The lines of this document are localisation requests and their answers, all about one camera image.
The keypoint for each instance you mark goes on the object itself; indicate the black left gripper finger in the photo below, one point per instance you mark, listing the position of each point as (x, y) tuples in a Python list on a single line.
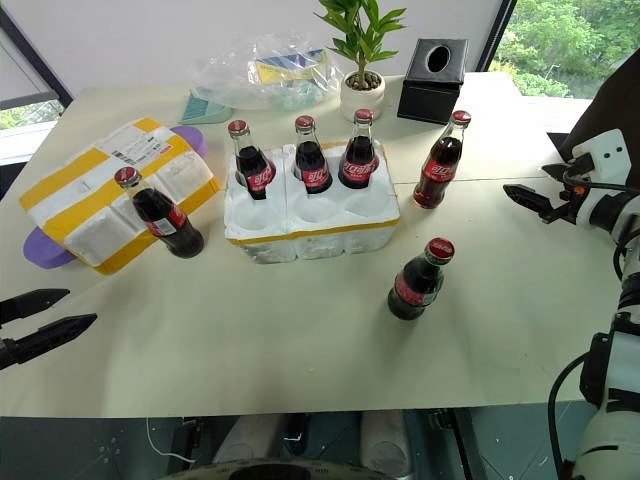
[(50, 332), (35, 302)]

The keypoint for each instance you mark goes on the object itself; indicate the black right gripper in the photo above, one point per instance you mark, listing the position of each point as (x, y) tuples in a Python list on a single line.
[(570, 207)]

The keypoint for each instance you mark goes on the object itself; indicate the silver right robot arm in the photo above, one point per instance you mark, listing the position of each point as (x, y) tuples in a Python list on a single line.
[(617, 390)]

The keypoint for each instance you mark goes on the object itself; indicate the glass cola bottle red cap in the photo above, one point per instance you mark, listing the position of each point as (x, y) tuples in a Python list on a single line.
[(255, 167), (312, 165), (440, 170), (167, 220), (359, 160), (417, 285)]

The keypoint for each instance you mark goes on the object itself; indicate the white yellow taped parcel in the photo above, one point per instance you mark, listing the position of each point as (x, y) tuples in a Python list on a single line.
[(95, 200)]

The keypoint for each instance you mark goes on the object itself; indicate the black tissue box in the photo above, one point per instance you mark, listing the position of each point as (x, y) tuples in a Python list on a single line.
[(430, 92)]

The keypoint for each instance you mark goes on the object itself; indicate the white foam bottle tray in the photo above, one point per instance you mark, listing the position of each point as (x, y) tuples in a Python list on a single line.
[(320, 225)]

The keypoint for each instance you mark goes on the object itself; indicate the purple flat board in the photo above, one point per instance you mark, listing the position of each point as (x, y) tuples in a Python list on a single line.
[(42, 250)]

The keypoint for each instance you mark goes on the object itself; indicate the green plant in white pot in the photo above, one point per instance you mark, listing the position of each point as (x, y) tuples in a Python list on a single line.
[(362, 90)]

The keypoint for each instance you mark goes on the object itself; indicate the teal paper sheet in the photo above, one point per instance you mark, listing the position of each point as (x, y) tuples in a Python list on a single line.
[(200, 110)]

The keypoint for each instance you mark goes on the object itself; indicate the black table leg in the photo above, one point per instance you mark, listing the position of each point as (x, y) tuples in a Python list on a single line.
[(457, 445)]

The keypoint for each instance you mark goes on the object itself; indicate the blue yellow carton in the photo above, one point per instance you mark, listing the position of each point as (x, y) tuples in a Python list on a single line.
[(290, 65)]

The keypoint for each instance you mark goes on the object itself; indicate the grey rounded shape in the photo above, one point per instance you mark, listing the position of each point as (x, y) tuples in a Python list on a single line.
[(382, 440)]

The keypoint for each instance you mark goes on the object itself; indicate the clear plastic bag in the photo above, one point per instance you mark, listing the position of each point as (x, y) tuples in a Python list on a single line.
[(235, 75)]

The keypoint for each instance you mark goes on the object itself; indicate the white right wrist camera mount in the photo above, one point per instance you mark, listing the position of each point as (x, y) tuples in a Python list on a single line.
[(607, 155)]

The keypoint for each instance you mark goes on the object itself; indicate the black window frame post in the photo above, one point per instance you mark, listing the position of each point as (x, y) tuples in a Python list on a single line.
[(40, 65), (497, 35)]

